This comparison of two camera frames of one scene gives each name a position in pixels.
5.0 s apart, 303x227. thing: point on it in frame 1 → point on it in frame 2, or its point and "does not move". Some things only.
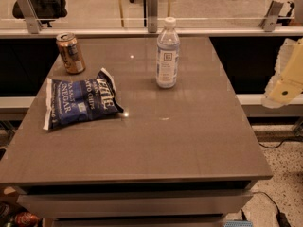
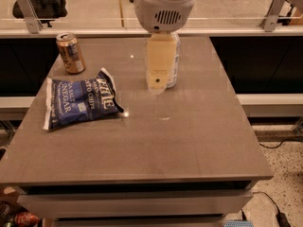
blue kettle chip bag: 72,101 does not move
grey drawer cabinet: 135,202 does not move
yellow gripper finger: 291,83 → 160,59
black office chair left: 47,0 does not move
